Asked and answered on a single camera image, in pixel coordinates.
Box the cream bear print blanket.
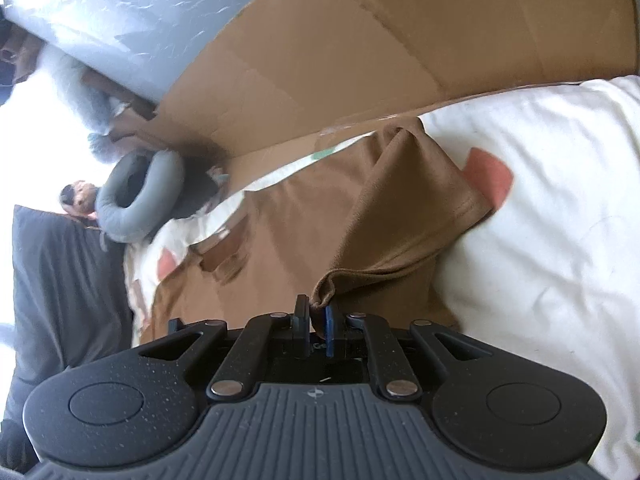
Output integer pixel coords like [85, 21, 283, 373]
[121, 75, 640, 480]

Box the teddy bear toy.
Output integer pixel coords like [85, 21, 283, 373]
[58, 180, 100, 220]

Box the brown cardboard sheet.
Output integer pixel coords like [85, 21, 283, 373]
[117, 0, 639, 190]

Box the white pillow in plastic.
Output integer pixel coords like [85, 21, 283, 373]
[37, 44, 128, 164]

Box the grey neck pillow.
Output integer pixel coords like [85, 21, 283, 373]
[96, 150, 186, 244]

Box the dark grey pillow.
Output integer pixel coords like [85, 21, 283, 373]
[1, 206, 132, 474]

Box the brown t-shirt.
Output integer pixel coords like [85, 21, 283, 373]
[141, 119, 491, 341]

